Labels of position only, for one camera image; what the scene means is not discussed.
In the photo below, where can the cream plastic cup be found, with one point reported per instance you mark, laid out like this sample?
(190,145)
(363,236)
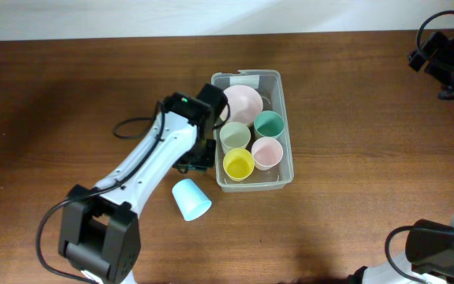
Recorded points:
(234,135)

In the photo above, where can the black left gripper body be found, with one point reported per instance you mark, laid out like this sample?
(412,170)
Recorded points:
(202,158)

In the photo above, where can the blue plastic cup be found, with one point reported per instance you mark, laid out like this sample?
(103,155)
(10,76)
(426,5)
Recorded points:
(190,199)

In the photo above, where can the green plastic cup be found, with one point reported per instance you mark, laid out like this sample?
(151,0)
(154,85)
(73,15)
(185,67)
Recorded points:
(268,124)

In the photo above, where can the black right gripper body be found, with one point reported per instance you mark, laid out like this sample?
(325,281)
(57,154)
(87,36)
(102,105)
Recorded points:
(451,67)

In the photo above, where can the pink plastic cup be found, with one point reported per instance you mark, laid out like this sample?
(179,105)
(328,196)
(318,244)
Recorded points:
(267,152)

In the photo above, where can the clear plastic container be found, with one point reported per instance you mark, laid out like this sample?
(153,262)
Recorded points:
(269,85)

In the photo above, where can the pink plastic bowl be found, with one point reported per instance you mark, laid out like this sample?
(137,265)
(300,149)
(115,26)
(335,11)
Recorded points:
(245,104)

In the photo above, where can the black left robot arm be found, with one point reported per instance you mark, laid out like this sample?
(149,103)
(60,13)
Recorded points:
(100,234)

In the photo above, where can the yellow plastic cup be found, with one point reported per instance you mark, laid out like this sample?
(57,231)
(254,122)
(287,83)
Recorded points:
(238,164)

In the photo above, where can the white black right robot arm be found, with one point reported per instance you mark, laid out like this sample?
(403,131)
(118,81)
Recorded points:
(422,252)

